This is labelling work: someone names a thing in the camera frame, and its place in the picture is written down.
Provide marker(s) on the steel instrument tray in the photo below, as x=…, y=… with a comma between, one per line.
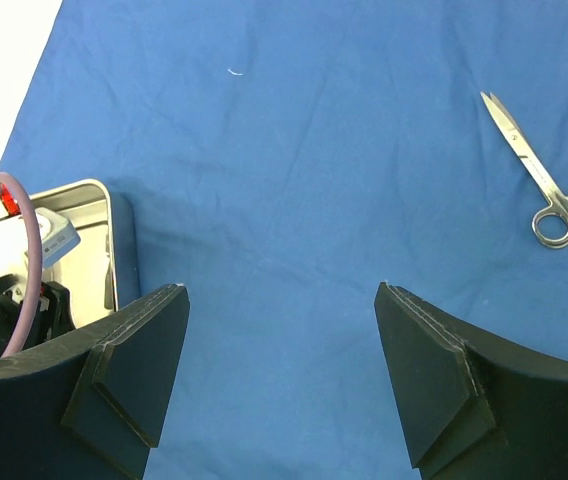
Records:
x=101, y=271

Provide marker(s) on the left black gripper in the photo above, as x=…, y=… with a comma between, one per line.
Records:
x=52, y=319

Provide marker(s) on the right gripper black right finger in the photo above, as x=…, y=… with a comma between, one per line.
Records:
x=472, y=404

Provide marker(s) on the steel forceps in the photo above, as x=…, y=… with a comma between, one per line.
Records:
x=557, y=201

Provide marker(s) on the blue surgical cloth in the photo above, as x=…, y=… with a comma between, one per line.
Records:
x=283, y=158

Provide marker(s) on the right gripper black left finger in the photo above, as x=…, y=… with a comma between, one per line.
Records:
x=91, y=403

